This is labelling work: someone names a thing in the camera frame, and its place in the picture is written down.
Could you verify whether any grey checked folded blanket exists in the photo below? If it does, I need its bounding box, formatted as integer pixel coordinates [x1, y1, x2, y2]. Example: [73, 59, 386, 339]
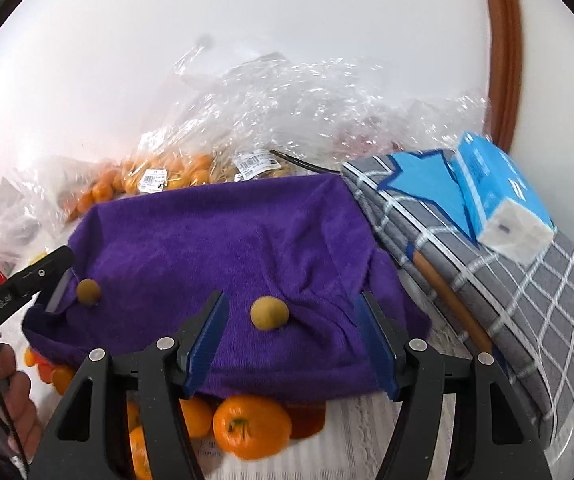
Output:
[342, 147, 574, 453]

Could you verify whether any white fruit print tablecloth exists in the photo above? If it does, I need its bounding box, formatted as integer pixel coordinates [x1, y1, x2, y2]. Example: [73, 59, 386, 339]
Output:
[0, 240, 574, 480]

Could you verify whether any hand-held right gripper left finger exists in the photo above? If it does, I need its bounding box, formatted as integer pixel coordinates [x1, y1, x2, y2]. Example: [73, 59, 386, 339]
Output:
[29, 290, 230, 480]

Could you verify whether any brown wooden door frame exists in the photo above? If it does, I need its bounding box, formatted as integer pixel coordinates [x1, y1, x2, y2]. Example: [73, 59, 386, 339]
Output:
[480, 0, 524, 153]

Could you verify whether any crumpled clear plastic bag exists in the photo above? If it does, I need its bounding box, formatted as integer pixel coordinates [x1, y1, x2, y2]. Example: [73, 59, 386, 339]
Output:
[0, 175, 75, 271]

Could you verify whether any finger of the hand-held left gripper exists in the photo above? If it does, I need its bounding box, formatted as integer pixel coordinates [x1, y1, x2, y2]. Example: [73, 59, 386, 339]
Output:
[4, 246, 78, 315]

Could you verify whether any clear bag of red fruit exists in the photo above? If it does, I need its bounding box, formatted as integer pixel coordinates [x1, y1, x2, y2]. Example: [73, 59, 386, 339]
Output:
[287, 57, 490, 171]

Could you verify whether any clear bag of small oranges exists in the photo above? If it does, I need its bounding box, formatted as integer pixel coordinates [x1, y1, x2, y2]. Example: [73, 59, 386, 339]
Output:
[42, 155, 128, 223]
[122, 47, 228, 196]

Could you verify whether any brown longan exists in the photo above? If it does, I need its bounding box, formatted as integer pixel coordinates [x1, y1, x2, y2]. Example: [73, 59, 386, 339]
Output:
[76, 279, 102, 307]
[249, 296, 290, 332]

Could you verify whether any blue tissue pack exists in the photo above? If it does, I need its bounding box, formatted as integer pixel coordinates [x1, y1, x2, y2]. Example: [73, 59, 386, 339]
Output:
[444, 131, 555, 267]

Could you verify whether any person's left hand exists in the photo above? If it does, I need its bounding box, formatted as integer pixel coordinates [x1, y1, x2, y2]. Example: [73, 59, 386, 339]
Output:
[0, 342, 42, 471]

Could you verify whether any black strip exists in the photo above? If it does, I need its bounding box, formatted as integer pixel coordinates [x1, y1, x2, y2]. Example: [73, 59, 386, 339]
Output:
[271, 149, 343, 177]

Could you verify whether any purple towel lined tray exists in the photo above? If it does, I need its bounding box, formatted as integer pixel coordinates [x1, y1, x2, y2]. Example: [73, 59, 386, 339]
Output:
[21, 174, 430, 403]

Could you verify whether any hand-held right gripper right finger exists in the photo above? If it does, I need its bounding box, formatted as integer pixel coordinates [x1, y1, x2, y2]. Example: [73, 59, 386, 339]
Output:
[354, 290, 553, 480]

